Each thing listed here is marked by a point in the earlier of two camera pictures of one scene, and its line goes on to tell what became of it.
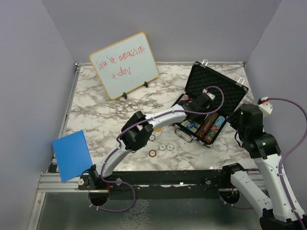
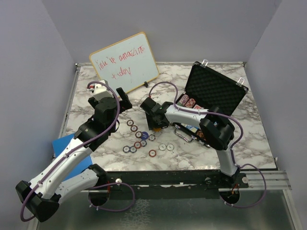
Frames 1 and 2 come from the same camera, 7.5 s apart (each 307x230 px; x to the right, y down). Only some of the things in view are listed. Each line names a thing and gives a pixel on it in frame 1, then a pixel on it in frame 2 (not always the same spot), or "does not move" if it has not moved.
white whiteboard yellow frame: [125, 65] does not move
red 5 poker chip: [152, 153] does not move
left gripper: [205, 109] -> [124, 104]
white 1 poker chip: [162, 146] does not move
